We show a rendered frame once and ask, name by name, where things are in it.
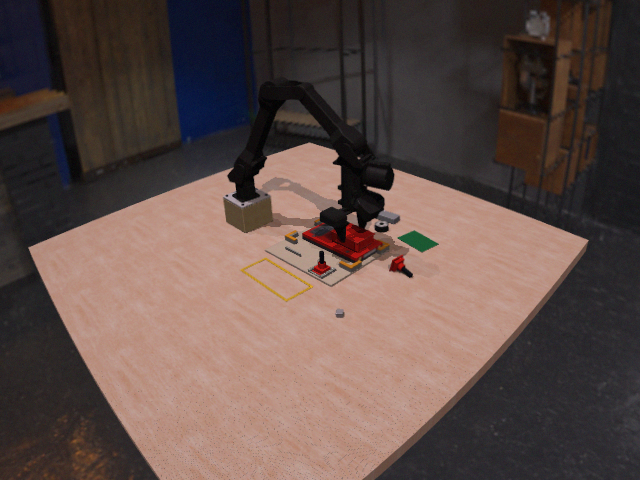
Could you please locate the green flat rectangular patch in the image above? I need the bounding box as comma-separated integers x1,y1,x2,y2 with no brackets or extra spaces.
398,230,439,252

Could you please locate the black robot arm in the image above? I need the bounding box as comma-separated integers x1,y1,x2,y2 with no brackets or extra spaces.
228,77,394,222

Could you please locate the grey rectangular bar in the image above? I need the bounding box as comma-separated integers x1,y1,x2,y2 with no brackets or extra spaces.
376,210,400,224

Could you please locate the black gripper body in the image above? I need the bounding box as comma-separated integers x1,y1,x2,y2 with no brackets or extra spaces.
320,183,381,228

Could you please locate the black toy wheel with grey hub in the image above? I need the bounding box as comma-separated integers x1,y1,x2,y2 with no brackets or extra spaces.
375,220,388,233

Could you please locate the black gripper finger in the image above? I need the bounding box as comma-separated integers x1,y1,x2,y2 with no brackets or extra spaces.
334,221,350,242
356,212,367,229

